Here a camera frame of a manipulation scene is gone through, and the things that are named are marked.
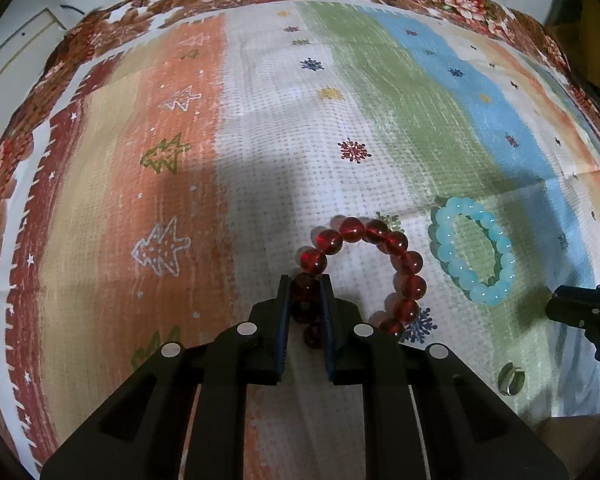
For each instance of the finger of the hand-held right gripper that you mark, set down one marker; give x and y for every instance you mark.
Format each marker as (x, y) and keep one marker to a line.
(572, 307)

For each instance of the white wooden headboard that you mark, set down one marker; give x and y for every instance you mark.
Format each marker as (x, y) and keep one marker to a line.
(15, 55)

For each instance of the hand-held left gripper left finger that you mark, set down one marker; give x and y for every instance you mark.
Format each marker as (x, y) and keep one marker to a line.
(281, 330)

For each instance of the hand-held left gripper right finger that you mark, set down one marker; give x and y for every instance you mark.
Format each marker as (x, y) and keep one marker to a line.
(328, 330)

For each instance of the square metal tin box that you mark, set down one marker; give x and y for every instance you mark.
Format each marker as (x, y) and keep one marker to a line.
(570, 435)

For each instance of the striped pastel cloth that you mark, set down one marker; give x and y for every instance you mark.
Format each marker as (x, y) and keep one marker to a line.
(280, 135)

